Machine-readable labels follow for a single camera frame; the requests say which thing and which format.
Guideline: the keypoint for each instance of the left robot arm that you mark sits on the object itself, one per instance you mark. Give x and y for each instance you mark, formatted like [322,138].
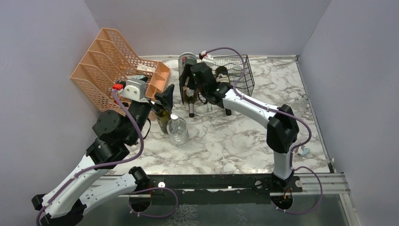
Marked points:
[72,199]

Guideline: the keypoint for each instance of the red and black small items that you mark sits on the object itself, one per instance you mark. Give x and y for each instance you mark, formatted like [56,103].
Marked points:
[125,104]

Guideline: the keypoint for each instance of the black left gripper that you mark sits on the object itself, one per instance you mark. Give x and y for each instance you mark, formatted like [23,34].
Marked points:
[166,97]

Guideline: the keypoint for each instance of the small blue white object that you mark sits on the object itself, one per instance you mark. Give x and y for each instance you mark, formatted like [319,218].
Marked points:
[303,150]

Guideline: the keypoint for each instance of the peach plastic file organizer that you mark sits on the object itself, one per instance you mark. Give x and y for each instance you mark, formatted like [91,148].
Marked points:
[110,59]

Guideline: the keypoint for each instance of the black wire wine rack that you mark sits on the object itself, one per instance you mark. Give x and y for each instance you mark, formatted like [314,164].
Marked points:
[238,72]

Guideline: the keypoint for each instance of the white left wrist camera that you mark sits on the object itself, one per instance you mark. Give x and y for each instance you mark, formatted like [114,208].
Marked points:
[133,89]

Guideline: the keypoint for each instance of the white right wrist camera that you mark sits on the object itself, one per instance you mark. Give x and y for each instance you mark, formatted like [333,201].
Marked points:
[207,58]

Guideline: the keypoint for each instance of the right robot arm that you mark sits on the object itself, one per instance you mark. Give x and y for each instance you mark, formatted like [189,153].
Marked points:
[282,128]

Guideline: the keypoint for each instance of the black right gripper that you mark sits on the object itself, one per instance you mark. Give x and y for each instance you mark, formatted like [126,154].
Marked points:
[187,72]

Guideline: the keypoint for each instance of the dark green wine bottle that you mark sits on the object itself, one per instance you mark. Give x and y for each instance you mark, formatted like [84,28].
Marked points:
[222,78]

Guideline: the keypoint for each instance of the clear round glass bottle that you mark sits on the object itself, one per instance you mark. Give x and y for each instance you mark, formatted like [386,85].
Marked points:
[177,130]

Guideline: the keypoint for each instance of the green labelled wine bottle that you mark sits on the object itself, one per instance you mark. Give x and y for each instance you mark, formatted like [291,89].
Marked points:
[190,97]

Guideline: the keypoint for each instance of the clear tall glass bottle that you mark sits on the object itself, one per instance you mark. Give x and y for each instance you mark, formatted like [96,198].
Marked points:
[209,107]

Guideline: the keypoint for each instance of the green bottle silver foil neck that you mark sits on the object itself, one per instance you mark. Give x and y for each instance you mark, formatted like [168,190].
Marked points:
[163,117]

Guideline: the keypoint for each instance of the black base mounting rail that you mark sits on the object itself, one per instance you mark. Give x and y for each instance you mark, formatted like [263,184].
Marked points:
[214,189]

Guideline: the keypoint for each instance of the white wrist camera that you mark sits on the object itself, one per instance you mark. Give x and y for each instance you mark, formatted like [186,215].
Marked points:
[133,89]
[207,58]

